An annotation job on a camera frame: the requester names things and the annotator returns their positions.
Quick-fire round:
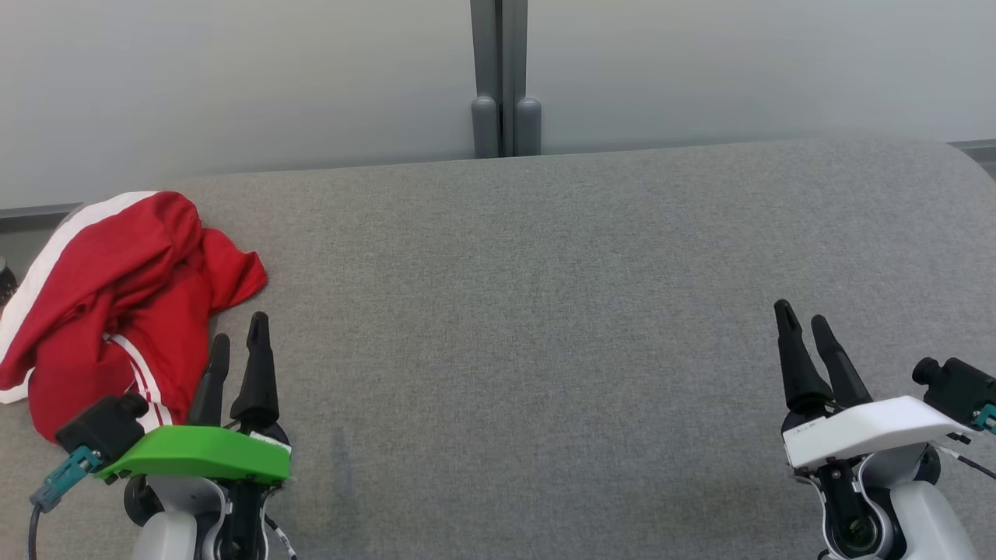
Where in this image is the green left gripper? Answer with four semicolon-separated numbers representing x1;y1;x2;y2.
93;311;293;485

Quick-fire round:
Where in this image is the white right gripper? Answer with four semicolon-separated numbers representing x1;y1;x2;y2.
773;299;975;471

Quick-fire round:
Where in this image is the red numbered jersey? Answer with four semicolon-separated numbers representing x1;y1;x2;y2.
27;311;215;444

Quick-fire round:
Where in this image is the red shorts white waistband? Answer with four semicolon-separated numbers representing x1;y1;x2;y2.
0;191;269;405

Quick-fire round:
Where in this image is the thin black cable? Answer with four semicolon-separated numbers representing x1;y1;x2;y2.
938;439;996;480
263;513;298;560

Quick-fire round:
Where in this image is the teal plug grey cable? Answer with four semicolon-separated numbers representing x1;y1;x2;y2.
28;447;103;560

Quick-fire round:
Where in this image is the grey partition post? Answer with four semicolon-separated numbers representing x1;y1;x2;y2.
469;0;542;159

